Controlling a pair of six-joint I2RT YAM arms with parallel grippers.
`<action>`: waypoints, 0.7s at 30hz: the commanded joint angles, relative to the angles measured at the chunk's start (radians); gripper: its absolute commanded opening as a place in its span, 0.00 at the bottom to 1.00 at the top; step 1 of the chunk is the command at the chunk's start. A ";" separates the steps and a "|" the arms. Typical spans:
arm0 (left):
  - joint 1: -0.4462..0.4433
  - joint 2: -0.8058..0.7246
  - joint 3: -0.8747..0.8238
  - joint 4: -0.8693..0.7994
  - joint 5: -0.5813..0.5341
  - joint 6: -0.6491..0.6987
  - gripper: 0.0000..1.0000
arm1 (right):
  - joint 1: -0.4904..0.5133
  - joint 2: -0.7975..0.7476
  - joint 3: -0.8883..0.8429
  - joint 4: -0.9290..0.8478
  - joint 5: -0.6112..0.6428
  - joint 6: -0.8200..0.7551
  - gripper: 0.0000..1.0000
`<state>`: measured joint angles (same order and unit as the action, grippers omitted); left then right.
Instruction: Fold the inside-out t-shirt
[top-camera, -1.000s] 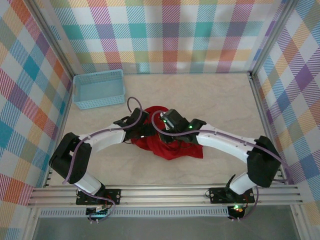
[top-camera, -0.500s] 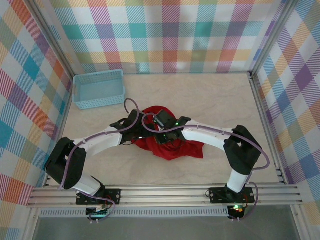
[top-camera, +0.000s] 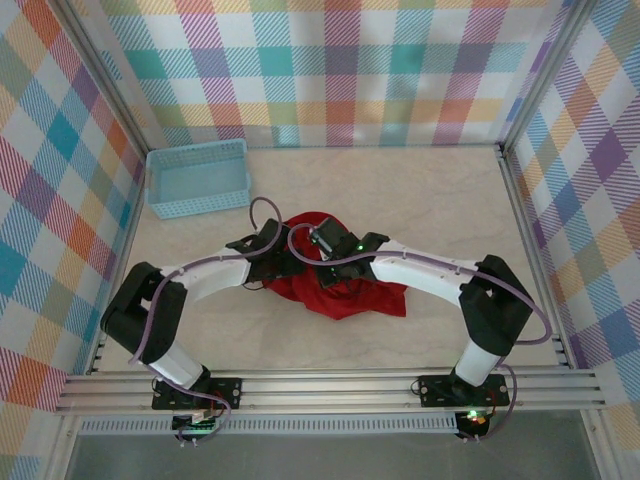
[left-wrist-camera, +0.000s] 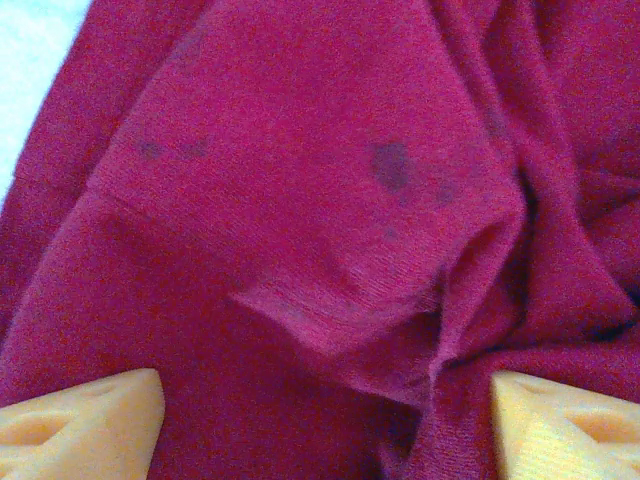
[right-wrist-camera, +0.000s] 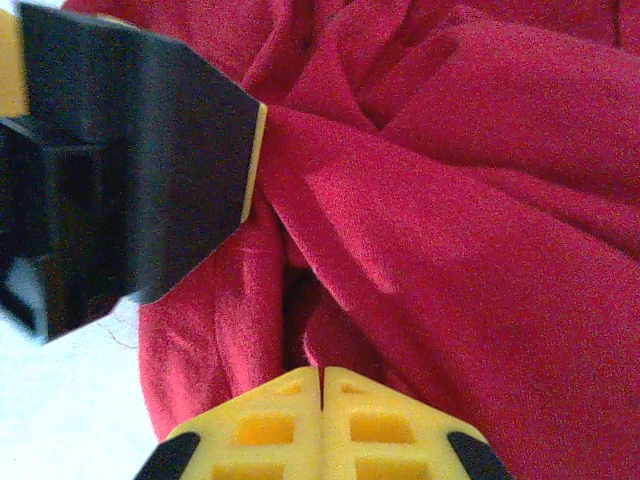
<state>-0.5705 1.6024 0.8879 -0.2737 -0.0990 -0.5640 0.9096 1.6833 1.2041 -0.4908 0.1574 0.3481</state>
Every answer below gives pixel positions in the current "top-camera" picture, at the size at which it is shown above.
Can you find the red t-shirt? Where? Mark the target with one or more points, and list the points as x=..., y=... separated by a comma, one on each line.
x=340, y=302

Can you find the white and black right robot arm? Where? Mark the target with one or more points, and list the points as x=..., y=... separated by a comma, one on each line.
x=425, y=275

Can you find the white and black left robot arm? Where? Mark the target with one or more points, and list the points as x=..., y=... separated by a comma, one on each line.
x=215, y=275

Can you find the light blue plastic basket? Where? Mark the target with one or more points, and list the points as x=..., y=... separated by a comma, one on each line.
x=195, y=175

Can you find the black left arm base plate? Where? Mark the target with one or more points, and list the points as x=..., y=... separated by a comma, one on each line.
x=230, y=392

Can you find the aluminium table edge rail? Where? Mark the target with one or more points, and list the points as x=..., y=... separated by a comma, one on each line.
x=127, y=235
x=522, y=220

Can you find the aluminium mounting rail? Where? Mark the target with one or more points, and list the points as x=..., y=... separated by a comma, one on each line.
x=325, y=390

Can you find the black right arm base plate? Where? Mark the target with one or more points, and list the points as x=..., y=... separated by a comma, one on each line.
x=432, y=390

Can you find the aluminium frame post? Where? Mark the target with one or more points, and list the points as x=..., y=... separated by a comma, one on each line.
x=545, y=75
x=107, y=75

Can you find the aluminium lower frame bar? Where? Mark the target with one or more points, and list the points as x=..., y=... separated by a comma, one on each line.
x=60, y=450
x=600, y=450

